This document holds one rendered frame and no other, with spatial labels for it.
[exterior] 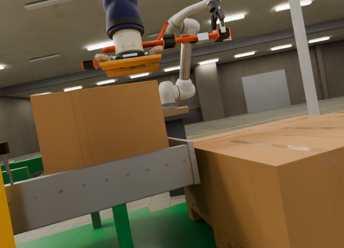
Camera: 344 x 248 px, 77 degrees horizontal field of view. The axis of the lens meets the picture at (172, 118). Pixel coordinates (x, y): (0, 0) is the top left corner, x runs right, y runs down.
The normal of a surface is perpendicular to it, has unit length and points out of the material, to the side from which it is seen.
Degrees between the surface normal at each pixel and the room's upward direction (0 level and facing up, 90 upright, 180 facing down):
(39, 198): 90
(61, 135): 90
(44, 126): 90
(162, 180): 90
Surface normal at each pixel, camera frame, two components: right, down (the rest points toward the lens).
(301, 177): 0.28, -0.04
